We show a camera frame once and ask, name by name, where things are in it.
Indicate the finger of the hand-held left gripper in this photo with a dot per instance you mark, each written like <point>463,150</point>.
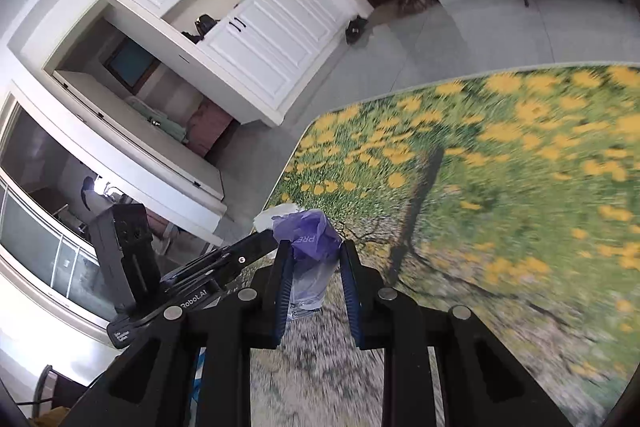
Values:
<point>235,257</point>

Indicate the purple plastic bag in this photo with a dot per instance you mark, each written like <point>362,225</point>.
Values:
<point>310,237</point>

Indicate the white panelled cabinets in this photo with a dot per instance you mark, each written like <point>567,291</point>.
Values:
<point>280,42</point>

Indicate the white tissue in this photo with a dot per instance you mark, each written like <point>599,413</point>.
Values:
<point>275,214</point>

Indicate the small black floor object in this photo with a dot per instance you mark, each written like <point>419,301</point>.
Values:
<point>356,30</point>

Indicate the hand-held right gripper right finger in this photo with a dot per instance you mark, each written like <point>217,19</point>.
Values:
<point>351,298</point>

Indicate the black bag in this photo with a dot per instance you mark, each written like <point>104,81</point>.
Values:
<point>205,25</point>

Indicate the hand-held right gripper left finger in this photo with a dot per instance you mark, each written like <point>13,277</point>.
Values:
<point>286,288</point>

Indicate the floral printed tablecloth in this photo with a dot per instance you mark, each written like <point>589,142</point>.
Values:
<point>500,207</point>

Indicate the pink cloth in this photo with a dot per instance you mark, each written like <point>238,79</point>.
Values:
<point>210,127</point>

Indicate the green bedding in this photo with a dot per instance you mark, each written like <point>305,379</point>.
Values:
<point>160,119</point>

